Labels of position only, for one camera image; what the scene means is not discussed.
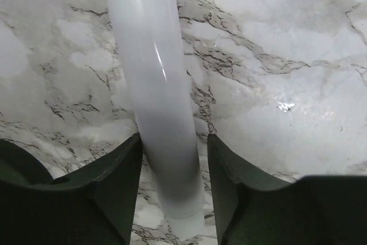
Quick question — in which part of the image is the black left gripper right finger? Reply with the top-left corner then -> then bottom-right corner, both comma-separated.
207,134 -> 366,244

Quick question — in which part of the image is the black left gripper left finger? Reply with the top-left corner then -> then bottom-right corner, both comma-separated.
1,134 -> 143,244

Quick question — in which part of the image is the white toy microphone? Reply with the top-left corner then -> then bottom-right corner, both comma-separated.
107,0 -> 204,240

